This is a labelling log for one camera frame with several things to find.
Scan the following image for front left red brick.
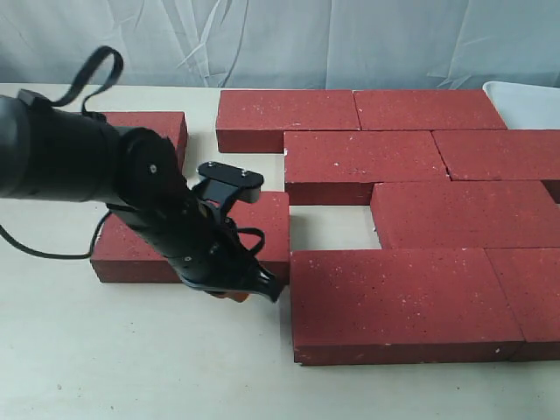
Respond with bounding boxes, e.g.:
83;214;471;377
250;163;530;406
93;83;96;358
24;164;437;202
290;248;524;366

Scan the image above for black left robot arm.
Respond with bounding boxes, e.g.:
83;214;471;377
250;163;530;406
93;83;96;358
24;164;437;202
1;90;284;301

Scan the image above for movable red brick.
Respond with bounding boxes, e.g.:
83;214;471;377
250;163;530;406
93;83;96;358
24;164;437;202
283;130;449;206

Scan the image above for far left red brick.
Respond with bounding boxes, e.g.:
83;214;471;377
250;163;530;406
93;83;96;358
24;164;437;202
105;111;188;171

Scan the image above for centre red brick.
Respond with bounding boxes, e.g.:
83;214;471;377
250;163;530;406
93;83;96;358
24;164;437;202
370;181;559;249

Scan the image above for front right red brick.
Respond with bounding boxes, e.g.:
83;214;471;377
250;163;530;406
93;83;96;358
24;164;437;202
486;248;559;361

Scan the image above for back right red brick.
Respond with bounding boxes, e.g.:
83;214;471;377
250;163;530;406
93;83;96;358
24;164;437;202
353;89;507;131

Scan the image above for scratched red brick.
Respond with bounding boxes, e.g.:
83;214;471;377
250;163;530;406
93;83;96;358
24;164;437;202
90;192;290;284

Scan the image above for middle right red brick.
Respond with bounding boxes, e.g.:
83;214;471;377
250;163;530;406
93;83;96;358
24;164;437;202
432;129;559;202

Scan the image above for back left red brick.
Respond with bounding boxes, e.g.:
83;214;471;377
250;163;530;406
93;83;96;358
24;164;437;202
215;89;361;153

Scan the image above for white plastic tray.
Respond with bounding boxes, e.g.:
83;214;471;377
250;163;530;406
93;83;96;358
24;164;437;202
482;81;560;130

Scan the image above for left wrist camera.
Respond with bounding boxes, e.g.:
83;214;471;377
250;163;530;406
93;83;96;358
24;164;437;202
197;161;264;203

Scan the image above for white backdrop cloth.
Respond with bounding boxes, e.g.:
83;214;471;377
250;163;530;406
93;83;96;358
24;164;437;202
1;0;559;89

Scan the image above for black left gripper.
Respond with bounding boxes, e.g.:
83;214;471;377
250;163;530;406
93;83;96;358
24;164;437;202
110;187;280;303

